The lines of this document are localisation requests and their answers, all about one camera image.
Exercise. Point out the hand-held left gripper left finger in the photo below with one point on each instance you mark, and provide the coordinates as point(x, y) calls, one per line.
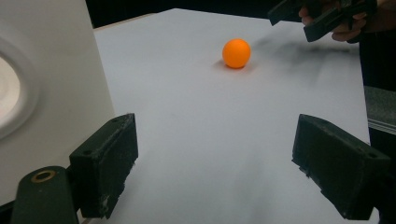
point(104, 161)

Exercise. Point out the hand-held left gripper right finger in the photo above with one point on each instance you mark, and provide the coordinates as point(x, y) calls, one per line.
point(339, 168)

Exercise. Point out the orange ball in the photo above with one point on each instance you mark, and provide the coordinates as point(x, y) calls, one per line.
point(236, 53)

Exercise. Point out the white plastic bin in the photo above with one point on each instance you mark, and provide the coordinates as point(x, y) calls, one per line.
point(56, 93)

